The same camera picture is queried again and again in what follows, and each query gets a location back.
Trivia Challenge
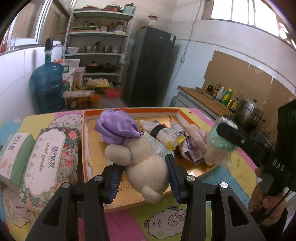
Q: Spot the cream teddy purple hat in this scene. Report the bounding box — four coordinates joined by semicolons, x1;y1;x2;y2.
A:
95;108;169;203

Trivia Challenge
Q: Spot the person's right hand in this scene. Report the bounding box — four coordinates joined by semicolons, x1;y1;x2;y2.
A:
247;167;287;227

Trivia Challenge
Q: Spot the steel steamer pot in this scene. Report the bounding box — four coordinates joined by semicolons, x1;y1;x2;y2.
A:
234;99;266;131

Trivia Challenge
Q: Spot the green yellow bottle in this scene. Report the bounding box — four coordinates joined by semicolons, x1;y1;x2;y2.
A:
221;88;233;106

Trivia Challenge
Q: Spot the white plastic bottle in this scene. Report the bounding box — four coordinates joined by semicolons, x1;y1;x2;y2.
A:
215;86;225;102

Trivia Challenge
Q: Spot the purple white snack packet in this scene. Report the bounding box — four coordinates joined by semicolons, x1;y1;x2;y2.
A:
170;121;204;165

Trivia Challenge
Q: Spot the dark soy sauce bottle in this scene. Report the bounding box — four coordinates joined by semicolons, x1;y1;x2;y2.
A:
206;84;214;95

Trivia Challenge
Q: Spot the orange shallow cardboard box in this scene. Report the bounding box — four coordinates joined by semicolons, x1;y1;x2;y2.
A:
82;107;220;214

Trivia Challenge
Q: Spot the grey kitchen counter cabinet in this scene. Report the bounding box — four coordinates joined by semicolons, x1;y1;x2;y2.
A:
170;86;234;121

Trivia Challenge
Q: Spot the yellow white snack packet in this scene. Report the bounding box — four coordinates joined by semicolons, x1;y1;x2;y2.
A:
138;120;186;151

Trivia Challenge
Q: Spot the floral tissue pack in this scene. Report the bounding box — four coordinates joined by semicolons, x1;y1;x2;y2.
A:
18;127;81;213

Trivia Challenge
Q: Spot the clear wrapped tissue packet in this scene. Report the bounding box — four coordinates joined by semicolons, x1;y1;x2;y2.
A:
144;132;175;159

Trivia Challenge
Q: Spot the green white tissue box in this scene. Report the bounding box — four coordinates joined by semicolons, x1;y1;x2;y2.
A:
0;133;35;192

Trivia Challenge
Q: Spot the dark grey refrigerator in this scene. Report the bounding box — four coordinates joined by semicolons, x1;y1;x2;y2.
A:
124;27;176;108

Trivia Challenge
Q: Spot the green side table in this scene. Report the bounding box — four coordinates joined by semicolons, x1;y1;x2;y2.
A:
63;82;127;110

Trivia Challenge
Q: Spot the dark sauce jar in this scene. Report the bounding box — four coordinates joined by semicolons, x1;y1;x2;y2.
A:
66;98;77;109

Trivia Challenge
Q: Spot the orange sauce jar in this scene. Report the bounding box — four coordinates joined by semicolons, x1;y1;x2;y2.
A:
77;97;89;109
89;94;101;109

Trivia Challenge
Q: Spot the red plastic colander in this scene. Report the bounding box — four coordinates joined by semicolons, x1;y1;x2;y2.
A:
104;88;122;98

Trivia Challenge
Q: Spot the noodle bundle package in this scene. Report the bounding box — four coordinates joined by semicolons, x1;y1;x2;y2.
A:
63;90;95;98

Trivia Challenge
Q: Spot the glass jar on fridge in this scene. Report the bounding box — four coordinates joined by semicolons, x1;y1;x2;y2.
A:
146;15;159;29

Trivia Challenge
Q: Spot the black wok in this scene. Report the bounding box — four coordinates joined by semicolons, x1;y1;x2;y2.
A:
101;63;121;73

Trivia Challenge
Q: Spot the blue water jug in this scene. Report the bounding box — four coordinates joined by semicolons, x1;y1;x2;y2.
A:
30;59;66;114

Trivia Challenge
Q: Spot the bunch of bananas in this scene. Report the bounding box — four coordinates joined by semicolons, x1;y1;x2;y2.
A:
72;81;88;91

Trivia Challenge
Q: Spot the egg tray in bag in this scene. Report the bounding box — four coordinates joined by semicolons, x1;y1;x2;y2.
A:
83;77;110;88

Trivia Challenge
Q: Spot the pink plastic container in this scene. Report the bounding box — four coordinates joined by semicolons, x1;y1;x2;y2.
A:
73;67;85;86

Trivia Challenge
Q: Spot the black clay pot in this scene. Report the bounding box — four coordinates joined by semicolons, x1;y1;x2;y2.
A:
85;61;102;73

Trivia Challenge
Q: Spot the steel mixing bowl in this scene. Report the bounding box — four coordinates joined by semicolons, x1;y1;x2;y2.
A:
84;45;99;53

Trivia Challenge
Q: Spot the white rice sack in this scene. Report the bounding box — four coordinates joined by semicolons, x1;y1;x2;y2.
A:
54;59;80;91

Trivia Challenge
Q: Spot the metal storage shelf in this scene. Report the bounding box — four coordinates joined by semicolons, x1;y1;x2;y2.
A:
62;6;135;90

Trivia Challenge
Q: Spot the white bowl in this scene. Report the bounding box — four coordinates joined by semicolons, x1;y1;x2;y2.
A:
66;47;79;54

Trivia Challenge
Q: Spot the cardboard wall sheet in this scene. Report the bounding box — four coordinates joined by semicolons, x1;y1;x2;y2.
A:
202;51;294;141

